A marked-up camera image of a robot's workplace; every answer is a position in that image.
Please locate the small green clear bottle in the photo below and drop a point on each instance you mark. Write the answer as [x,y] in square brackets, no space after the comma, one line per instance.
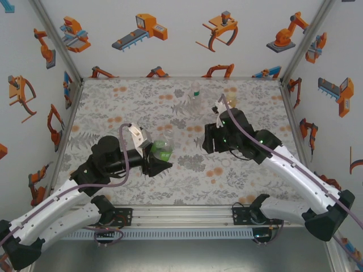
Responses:
[161,147]

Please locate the yellow juice bottle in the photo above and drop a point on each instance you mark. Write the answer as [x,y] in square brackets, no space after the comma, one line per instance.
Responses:
[233,99]

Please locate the tall clear plastic bottle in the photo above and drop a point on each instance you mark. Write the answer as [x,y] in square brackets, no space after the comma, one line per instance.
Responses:
[195,99]

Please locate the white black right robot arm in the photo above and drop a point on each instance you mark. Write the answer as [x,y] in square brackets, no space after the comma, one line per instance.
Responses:
[300,175]

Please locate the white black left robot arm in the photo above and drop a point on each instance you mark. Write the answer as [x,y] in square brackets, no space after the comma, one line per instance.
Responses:
[42,215]

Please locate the white bottle cap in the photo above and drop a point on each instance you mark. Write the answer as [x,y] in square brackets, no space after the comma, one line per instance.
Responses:
[226,162]

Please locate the floral patterned table mat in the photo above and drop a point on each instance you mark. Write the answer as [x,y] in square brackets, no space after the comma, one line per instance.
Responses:
[136,99]

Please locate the grey metal panel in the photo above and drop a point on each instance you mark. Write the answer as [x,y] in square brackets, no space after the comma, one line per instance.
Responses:
[181,255]

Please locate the wide aluminium base rail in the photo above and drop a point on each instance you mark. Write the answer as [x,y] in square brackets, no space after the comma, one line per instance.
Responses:
[181,215]

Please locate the aluminium side rail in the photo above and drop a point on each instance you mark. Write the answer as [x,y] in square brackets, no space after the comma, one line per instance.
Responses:
[292,113]
[70,113]

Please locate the aluminium frame post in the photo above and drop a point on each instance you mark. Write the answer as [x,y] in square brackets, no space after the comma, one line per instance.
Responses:
[306,42]
[58,42]

